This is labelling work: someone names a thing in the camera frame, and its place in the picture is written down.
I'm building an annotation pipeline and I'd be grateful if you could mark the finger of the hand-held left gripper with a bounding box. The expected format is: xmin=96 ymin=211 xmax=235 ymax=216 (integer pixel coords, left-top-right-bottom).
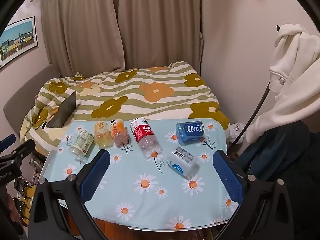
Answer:
xmin=0 ymin=134 xmax=17 ymax=153
xmin=0 ymin=139 xmax=36 ymax=167

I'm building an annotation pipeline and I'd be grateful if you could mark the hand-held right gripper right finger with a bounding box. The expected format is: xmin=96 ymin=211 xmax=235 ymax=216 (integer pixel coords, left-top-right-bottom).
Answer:
xmin=212 ymin=150 xmax=294 ymax=240

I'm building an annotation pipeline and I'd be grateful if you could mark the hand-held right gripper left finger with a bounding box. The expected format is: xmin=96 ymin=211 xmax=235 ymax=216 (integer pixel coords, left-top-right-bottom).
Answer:
xmin=30 ymin=149 xmax=111 ymax=240

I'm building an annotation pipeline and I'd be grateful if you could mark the person's left hand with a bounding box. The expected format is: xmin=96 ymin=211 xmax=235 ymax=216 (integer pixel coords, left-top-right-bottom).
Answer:
xmin=4 ymin=194 xmax=21 ymax=223

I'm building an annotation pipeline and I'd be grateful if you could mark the yellow plastic object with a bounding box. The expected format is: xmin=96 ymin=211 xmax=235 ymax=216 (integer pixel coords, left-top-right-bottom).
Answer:
xmin=15 ymin=177 xmax=36 ymax=221

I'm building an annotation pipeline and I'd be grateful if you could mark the green label clear bottle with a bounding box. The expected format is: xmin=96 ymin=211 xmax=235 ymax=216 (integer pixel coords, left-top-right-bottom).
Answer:
xmin=69 ymin=129 xmax=95 ymax=162

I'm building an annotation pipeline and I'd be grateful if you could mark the yellow drink bottle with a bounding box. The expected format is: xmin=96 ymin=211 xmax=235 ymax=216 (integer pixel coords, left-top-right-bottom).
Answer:
xmin=94 ymin=121 xmax=112 ymax=148

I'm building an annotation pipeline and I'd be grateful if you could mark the white crumpled cloth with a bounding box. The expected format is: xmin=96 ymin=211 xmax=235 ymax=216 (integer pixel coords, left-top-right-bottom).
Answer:
xmin=229 ymin=122 xmax=243 ymax=145

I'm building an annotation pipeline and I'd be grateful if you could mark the daisy print blue tablecloth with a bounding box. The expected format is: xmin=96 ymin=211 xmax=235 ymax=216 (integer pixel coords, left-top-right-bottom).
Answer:
xmin=41 ymin=117 xmax=239 ymax=230

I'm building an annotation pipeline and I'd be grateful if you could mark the orange drink bottle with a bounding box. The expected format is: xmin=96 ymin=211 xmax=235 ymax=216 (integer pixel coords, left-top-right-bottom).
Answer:
xmin=110 ymin=119 xmax=130 ymax=148

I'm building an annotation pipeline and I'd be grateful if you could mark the white label clear bottle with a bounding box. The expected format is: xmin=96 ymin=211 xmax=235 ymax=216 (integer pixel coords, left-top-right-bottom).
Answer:
xmin=166 ymin=146 xmax=198 ymax=177

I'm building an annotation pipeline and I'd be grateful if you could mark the grey padded headboard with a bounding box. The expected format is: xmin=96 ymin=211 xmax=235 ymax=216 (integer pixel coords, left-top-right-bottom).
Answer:
xmin=2 ymin=64 xmax=62 ymax=141

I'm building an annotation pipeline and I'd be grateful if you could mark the blue plastic bottle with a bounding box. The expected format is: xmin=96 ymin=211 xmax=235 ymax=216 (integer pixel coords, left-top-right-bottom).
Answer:
xmin=176 ymin=122 xmax=205 ymax=146

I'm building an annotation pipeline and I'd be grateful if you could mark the dark grey laptop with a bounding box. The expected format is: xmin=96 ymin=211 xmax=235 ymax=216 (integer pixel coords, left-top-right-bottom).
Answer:
xmin=46 ymin=90 xmax=77 ymax=129

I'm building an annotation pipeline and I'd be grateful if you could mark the dark hanging garment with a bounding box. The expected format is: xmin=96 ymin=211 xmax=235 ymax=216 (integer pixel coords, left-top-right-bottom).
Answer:
xmin=236 ymin=120 xmax=320 ymax=189

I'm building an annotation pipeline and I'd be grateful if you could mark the red label water bottle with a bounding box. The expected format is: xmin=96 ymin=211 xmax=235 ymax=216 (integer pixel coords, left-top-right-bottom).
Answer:
xmin=130 ymin=117 xmax=164 ymax=159

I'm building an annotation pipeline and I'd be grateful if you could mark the white table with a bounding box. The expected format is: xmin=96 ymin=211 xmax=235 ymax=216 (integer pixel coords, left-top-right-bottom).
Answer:
xmin=39 ymin=149 xmax=229 ymax=231

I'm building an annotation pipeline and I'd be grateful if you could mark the black curved rack pole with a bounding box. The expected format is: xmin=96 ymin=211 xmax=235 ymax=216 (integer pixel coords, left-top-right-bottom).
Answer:
xmin=229 ymin=25 xmax=281 ymax=154

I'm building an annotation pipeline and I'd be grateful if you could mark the floral striped blanket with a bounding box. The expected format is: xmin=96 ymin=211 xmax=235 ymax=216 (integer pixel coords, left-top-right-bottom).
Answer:
xmin=20 ymin=61 xmax=230 ymax=153

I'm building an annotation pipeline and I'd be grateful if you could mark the white hoodie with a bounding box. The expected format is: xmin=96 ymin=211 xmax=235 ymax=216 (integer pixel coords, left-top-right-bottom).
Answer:
xmin=246 ymin=24 xmax=320 ymax=143

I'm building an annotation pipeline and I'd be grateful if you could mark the beige curtain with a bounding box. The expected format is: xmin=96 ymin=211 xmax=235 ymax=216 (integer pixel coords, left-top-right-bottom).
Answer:
xmin=40 ymin=0 xmax=123 ymax=77
xmin=117 ymin=0 xmax=203 ymax=71

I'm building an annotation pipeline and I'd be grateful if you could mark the wall poster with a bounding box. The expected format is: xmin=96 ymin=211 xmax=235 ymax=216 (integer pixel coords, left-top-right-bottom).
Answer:
xmin=0 ymin=16 xmax=38 ymax=69

